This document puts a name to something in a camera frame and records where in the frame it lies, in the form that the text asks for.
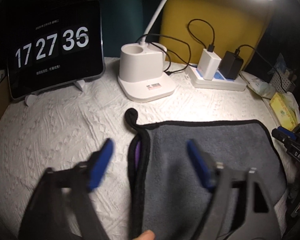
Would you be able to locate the yellow tissue box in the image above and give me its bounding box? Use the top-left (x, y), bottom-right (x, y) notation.
top-left (269, 92), bottom-right (300, 132)

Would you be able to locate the white desk lamp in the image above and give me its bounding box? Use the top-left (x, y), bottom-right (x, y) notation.
top-left (117, 0), bottom-right (176, 102)

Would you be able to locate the black tablet clock display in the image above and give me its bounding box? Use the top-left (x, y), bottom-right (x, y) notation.
top-left (7, 7), bottom-right (105, 100)

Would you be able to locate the wet wipes packet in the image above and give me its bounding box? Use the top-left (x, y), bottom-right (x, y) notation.
top-left (239, 71), bottom-right (276, 99)

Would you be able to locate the black adapter cable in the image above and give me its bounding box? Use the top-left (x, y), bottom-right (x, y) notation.
top-left (235, 44), bottom-right (285, 91)

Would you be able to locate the white power strip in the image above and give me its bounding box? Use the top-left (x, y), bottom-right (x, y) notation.
top-left (185, 66), bottom-right (247, 92)

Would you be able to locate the person hand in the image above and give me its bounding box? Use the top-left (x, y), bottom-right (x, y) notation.
top-left (133, 230), bottom-right (155, 240)

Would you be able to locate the black power adapter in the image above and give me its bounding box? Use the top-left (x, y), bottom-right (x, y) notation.
top-left (218, 51), bottom-right (244, 80)

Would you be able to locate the white tablet stand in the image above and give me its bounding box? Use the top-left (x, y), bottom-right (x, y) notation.
top-left (24, 79), bottom-right (87, 107)

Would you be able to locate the white usb charger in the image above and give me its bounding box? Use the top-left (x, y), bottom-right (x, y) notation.
top-left (197, 49), bottom-right (222, 80)

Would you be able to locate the white woven basket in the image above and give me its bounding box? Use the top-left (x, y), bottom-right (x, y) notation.
top-left (269, 53), bottom-right (297, 94)

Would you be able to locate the dark green curtain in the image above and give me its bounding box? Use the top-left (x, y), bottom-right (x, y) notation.
top-left (101, 0), bottom-right (161, 57)

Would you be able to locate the black charger cable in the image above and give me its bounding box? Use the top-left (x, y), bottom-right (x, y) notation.
top-left (187, 18), bottom-right (216, 52)

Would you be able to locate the white textured tablecloth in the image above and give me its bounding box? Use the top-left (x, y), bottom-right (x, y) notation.
top-left (0, 56), bottom-right (300, 240)

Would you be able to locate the grey purple towel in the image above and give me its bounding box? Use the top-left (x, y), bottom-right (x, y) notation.
top-left (125, 108), bottom-right (287, 239)

